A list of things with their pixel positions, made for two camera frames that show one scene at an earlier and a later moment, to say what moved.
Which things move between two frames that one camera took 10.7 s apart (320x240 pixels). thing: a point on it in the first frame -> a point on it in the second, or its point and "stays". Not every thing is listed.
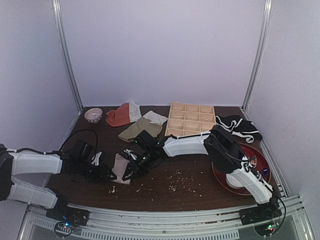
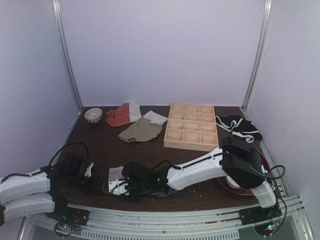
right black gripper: (132, 165) -> (130, 189)
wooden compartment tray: (187, 119) stays
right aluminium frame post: (259, 54) stays
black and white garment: (236, 124) stays
